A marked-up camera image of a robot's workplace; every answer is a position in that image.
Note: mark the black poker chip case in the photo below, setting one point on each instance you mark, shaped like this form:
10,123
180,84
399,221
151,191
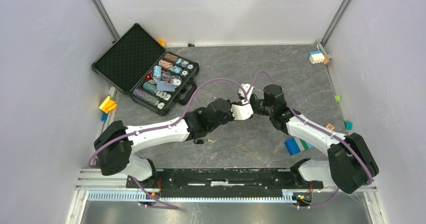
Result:
136,61

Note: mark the blue card in case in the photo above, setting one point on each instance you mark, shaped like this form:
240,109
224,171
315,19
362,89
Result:
164,86

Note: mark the key with black tag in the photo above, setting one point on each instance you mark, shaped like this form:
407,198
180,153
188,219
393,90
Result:
200,141

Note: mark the small green cube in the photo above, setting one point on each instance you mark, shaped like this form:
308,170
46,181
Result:
337,98

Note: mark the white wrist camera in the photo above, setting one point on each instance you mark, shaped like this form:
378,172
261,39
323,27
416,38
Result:
245,93
241,112

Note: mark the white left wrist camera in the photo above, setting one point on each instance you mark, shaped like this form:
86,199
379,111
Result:
241,112

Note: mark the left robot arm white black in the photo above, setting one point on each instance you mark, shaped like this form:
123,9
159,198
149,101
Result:
118,144

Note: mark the white blue toy brick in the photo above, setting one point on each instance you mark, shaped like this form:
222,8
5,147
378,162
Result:
316,57

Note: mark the orange block behind case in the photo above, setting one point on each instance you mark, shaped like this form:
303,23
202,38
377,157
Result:
161,42

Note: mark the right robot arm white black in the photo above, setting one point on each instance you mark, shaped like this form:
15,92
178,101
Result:
349,163

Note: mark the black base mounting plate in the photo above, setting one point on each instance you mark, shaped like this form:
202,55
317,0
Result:
232,182

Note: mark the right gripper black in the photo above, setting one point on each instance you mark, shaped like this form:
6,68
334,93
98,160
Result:
251,98

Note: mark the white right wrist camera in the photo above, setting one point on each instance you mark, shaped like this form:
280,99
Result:
245,93

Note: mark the wooden letter cube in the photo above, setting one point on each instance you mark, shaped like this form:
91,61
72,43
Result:
330,127

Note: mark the teal cube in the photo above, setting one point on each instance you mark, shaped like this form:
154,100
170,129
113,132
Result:
348,125

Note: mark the yellow orange toy block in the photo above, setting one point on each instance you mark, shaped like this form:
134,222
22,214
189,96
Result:
107,105

